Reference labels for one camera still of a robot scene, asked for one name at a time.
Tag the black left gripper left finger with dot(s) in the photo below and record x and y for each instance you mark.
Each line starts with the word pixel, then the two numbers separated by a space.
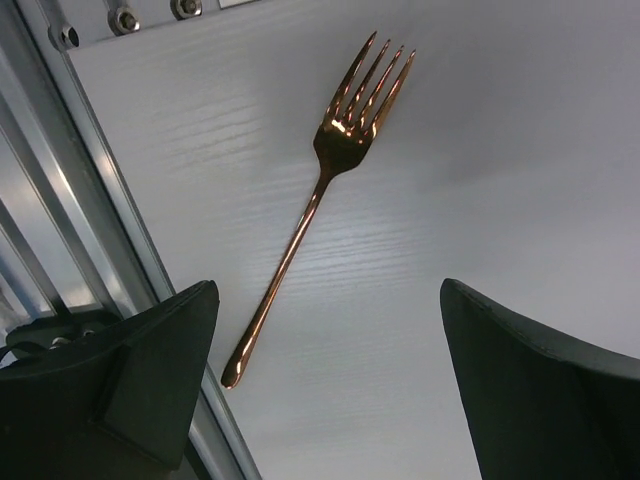
pixel 93 396

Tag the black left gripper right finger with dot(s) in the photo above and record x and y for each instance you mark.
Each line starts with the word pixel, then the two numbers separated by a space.
pixel 539 404

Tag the copper fork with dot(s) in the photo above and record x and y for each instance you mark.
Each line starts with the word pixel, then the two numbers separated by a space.
pixel 349 126

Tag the aluminium frame post left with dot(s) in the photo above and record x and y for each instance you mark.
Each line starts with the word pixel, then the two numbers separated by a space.
pixel 72 239

